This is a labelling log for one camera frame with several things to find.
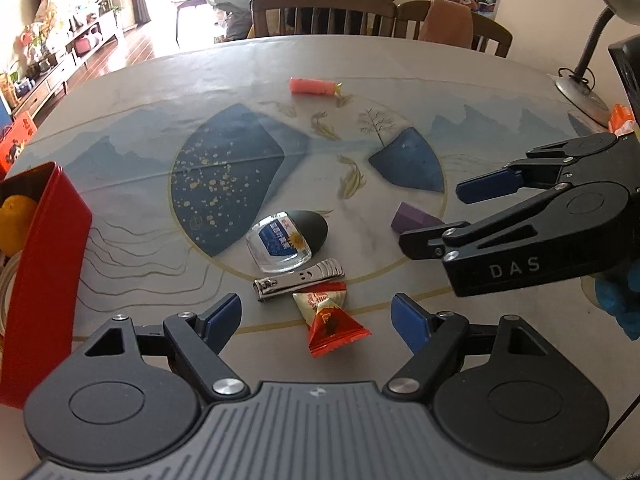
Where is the wooden chair with pink cloth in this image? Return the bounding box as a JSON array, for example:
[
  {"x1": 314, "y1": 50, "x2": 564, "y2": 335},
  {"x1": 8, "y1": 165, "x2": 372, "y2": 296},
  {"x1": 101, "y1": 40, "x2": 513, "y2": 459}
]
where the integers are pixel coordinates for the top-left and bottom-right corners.
[{"x1": 393, "y1": 0, "x2": 513, "y2": 58}]

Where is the patterned table mat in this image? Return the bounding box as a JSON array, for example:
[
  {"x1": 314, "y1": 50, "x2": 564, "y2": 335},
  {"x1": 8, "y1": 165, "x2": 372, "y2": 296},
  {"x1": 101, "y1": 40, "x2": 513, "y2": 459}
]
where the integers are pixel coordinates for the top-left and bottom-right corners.
[{"x1": 15, "y1": 78, "x2": 591, "y2": 334}]

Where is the red storage box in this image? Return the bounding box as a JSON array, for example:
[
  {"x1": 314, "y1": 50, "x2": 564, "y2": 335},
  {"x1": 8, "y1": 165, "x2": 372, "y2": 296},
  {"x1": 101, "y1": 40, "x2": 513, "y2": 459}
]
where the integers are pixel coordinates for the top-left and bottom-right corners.
[{"x1": 1, "y1": 162, "x2": 92, "y2": 408}]

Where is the silver nail clipper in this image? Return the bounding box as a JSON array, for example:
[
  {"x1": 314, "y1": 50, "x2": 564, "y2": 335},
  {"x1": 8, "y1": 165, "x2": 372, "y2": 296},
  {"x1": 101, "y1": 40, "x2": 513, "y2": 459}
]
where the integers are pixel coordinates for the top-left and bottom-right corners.
[{"x1": 253, "y1": 258, "x2": 344, "y2": 301}]

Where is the orange white tissue pack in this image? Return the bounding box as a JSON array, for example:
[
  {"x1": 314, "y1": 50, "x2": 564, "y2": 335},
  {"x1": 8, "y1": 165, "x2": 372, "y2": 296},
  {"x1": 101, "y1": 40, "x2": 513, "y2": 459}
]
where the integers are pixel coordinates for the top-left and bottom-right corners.
[{"x1": 608, "y1": 103, "x2": 637, "y2": 136}]

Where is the grey desk lamp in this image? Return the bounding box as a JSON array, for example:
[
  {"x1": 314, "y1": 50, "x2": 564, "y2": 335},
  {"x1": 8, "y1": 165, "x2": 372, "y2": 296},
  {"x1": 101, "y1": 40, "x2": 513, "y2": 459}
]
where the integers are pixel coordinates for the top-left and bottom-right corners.
[{"x1": 554, "y1": 0, "x2": 639, "y2": 127}]

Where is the red orange candy packet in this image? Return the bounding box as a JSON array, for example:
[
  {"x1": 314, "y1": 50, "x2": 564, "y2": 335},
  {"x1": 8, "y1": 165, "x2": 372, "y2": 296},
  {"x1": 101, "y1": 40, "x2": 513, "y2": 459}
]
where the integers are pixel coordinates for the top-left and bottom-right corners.
[{"x1": 293, "y1": 282, "x2": 371, "y2": 358}]

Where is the clear bottle with black cap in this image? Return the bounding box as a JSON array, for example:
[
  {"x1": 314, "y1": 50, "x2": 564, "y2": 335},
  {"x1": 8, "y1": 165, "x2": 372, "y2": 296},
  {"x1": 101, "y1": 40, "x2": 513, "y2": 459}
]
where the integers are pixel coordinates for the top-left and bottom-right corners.
[{"x1": 246, "y1": 210, "x2": 329, "y2": 274}]

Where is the purple block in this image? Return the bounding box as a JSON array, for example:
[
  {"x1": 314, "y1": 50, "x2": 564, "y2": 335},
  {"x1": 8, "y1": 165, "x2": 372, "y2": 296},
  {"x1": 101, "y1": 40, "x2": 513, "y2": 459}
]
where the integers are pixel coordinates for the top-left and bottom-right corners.
[{"x1": 390, "y1": 202, "x2": 442, "y2": 234}]

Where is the pink cylinder with yellow tip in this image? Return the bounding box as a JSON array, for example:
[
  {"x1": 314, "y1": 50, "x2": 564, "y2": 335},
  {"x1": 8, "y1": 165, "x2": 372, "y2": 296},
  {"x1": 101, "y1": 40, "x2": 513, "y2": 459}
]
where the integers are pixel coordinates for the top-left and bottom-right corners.
[{"x1": 288, "y1": 78, "x2": 342, "y2": 96}]

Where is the red crate on floor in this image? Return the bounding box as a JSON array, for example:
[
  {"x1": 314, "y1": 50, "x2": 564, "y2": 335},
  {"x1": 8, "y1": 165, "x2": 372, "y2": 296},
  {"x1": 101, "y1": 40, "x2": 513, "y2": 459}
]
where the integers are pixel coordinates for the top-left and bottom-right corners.
[{"x1": 0, "y1": 112, "x2": 37, "y2": 178}]

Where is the pink cloth on chair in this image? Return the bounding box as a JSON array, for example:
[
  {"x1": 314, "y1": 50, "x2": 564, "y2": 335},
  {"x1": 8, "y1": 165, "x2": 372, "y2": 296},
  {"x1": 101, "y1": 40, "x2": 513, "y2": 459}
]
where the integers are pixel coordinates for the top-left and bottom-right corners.
[{"x1": 419, "y1": 0, "x2": 473, "y2": 49}]

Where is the long tv console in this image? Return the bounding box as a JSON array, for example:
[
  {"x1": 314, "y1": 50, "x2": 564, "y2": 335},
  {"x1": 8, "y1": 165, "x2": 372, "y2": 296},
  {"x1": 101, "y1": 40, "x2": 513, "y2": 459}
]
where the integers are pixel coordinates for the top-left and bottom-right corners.
[{"x1": 9, "y1": 10, "x2": 124, "y2": 119}]

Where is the dark wooden dining chair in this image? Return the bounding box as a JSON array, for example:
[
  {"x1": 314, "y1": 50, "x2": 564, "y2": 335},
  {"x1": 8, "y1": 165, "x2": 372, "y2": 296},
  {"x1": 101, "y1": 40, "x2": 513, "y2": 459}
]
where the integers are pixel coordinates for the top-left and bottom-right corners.
[{"x1": 250, "y1": 0, "x2": 397, "y2": 38}]

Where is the orange fruit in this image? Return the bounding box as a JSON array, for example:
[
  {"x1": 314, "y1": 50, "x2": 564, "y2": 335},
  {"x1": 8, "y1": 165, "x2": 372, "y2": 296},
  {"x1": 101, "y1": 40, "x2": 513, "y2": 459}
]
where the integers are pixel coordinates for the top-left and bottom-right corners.
[{"x1": 0, "y1": 195, "x2": 38, "y2": 258}]

